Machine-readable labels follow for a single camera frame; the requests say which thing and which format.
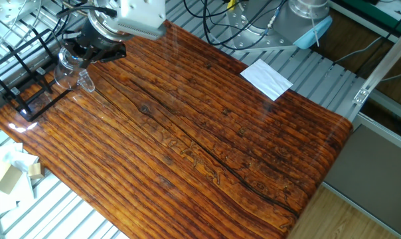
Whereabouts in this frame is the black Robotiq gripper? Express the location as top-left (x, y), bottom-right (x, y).
top-left (62, 19), bottom-right (127, 69)

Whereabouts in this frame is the clear glass cup with handle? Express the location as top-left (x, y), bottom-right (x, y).
top-left (53, 46), bottom-right (96, 94)

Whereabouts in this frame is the black metal cup rack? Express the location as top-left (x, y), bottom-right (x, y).
top-left (0, 27), bottom-right (72, 123)

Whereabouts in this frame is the aluminium plate with holes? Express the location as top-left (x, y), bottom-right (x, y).
top-left (0, 0), bottom-right (42, 27)

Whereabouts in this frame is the crumpled paper and box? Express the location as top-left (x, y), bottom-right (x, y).
top-left (0, 142), bottom-right (40, 215)

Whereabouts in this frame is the small light wooden block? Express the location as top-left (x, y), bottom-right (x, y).
top-left (27, 162), bottom-right (46, 181)

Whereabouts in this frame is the glossy wood-grain table mat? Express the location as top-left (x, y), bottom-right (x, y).
top-left (0, 13), bottom-right (354, 239)

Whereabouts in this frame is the white paper sheet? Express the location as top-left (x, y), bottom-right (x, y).
top-left (240, 58), bottom-right (294, 102)

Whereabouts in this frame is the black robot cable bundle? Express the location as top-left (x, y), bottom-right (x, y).
top-left (56, 0), bottom-right (287, 51)

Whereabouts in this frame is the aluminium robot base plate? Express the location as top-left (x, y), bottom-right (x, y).
top-left (226, 0), bottom-right (299, 53)

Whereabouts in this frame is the silver cable connector plug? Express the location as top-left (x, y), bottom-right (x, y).
top-left (265, 8), bottom-right (285, 31)

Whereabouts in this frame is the aluminium frame post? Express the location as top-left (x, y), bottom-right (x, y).
top-left (352, 19), bottom-right (401, 107)

